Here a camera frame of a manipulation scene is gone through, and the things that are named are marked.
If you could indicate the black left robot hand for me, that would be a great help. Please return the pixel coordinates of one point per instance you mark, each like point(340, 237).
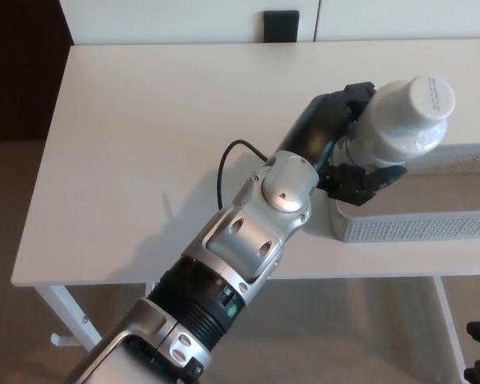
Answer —
point(312, 124)

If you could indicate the white plastic bottle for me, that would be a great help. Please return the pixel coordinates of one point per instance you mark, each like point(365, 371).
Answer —
point(404, 124)

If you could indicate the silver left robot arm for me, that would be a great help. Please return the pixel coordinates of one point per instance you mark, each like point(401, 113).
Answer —
point(240, 236)

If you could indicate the grey mesh container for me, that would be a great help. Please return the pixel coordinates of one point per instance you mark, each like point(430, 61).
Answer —
point(424, 230)

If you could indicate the white desk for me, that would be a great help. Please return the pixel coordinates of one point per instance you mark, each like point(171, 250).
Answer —
point(144, 120)

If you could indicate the white cabinet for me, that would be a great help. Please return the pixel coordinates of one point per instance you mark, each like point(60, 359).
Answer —
point(184, 20)

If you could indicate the dark brown wooden panel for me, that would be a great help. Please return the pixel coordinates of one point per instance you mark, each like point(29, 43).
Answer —
point(24, 68)

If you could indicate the black wall socket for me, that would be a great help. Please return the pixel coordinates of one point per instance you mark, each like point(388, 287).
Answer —
point(281, 26)

